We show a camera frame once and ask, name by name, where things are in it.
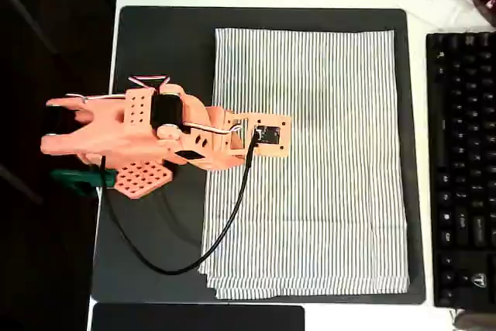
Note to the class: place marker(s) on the striped white cloth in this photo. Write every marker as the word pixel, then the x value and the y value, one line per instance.
pixel 317 172

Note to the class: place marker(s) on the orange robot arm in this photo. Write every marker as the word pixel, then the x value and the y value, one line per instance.
pixel 112 133

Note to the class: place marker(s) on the black desk mat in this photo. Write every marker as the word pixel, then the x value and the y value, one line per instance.
pixel 155 56

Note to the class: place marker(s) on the green table clamp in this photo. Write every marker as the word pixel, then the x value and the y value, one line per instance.
pixel 77 181

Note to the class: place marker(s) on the black flat pad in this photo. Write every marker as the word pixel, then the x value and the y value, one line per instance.
pixel 193 319

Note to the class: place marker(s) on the black keyboard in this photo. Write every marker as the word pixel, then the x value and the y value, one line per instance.
pixel 461 152

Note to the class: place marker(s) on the brown rounded object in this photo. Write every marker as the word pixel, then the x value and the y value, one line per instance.
pixel 476 321

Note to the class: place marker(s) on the orange camera mount plate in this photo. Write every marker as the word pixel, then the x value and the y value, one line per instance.
pixel 284 137

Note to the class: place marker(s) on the orange perforated base plate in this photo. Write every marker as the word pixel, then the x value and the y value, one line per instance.
pixel 141 183

